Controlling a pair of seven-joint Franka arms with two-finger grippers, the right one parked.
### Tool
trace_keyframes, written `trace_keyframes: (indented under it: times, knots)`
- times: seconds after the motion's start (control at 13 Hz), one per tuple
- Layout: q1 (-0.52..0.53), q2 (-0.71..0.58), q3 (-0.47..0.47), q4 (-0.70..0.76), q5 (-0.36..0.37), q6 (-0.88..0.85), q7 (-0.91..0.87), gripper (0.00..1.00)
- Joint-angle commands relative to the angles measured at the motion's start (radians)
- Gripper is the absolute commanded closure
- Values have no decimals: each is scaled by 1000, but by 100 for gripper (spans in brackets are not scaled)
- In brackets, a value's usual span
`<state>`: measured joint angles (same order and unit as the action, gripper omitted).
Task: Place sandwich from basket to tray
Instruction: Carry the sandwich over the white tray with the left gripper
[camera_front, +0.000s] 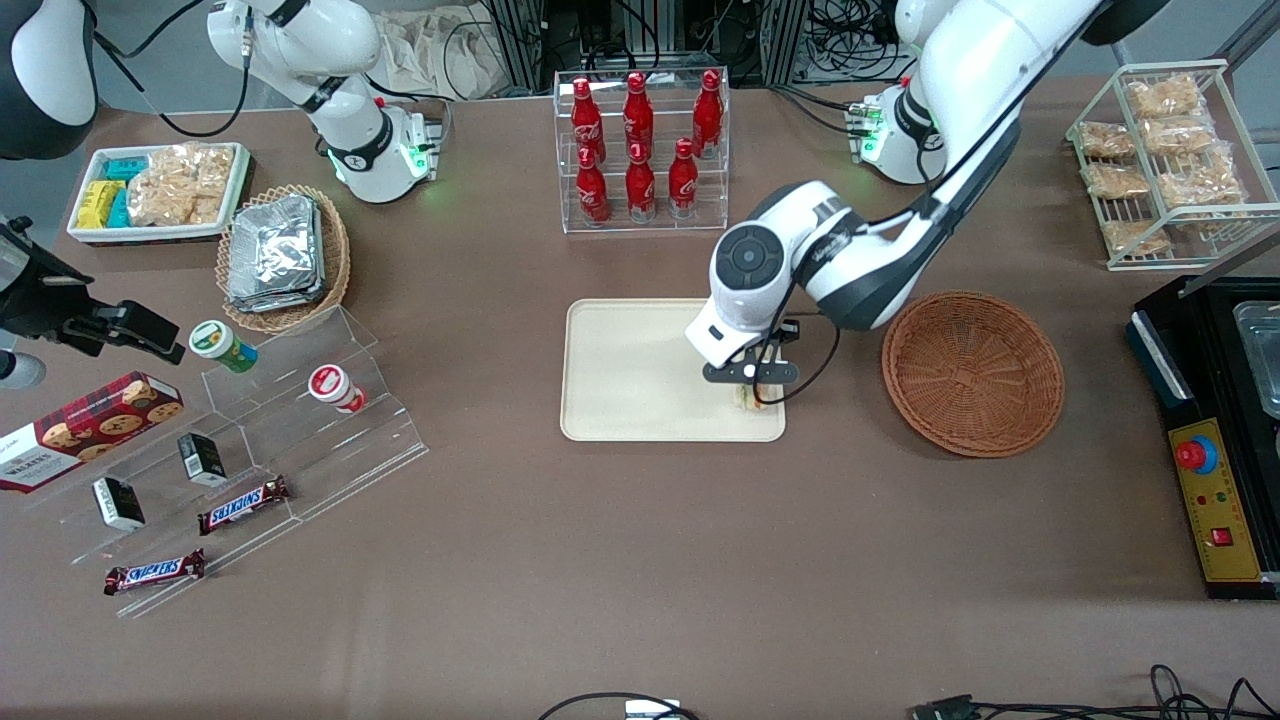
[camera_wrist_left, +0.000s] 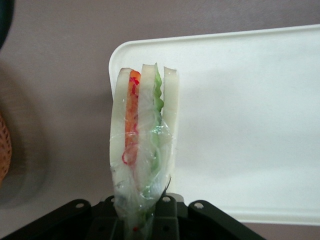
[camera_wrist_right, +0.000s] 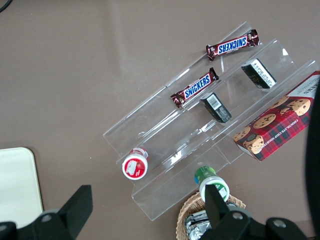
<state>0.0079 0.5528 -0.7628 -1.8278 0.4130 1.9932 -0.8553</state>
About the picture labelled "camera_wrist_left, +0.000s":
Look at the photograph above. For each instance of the round wicker basket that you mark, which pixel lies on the round wicker basket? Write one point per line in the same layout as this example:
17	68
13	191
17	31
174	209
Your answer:
3	150

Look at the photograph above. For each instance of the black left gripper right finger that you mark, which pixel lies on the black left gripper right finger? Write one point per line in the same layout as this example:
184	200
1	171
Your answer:
180	220

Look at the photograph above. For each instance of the cream plastic tray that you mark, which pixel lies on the cream plastic tray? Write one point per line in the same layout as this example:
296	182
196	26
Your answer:
237	125

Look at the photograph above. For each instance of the triangle sandwich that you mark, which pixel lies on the triangle sandwich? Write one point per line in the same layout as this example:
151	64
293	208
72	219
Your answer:
125	112

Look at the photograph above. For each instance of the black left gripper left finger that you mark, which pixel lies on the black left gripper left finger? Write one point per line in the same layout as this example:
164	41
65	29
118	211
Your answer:
75	220

